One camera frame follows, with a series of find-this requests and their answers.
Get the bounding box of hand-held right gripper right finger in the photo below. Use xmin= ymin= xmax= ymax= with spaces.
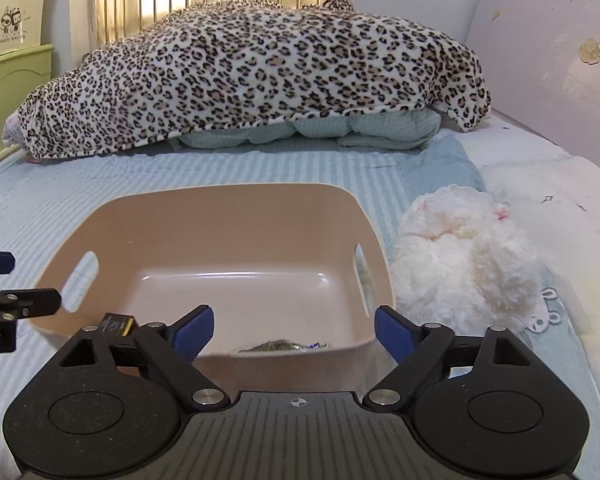
xmin=362 ymin=305 xmax=537 ymax=408

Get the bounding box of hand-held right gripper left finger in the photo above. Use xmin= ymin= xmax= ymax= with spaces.
xmin=59 ymin=304 xmax=232 ymax=409

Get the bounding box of beige plastic basket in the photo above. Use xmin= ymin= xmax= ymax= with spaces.
xmin=27 ymin=183 xmax=397 ymax=394

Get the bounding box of small black box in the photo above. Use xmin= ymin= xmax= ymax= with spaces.
xmin=99 ymin=312 xmax=142 ymax=347

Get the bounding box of silver snack packet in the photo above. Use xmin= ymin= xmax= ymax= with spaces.
xmin=231 ymin=339 xmax=332 ymax=357

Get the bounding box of white plush toy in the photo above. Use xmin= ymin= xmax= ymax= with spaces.
xmin=389 ymin=185 xmax=544 ymax=337

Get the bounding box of light blue striped bed sheet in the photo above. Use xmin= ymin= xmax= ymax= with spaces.
xmin=0 ymin=127 xmax=600 ymax=480

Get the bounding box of green plastic drawer cabinet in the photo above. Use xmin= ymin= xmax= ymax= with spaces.
xmin=0 ymin=43 xmax=56 ymax=167

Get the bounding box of blue-grey terry cloth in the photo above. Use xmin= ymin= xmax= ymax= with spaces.
xmin=404 ymin=134 xmax=485 ymax=197

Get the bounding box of white fleece blanket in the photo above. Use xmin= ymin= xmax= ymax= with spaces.
xmin=479 ymin=155 xmax=600 ymax=361

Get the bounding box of light blue folded quilt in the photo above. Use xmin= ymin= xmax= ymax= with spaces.
xmin=176 ymin=109 xmax=444 ymax=152

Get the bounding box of cream plastic drawer cabinet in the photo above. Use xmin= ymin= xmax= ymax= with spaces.
xmin=0 ymin=0 xmax=51 ymax=64

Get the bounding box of leopard print blanket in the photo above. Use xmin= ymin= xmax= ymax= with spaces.
xmin=2 ymin=0 xmax=492 ymax=159

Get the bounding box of pink padded headboard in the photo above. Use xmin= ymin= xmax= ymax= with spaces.
xmin=466 ymin=0 xmax=600 ymax=183

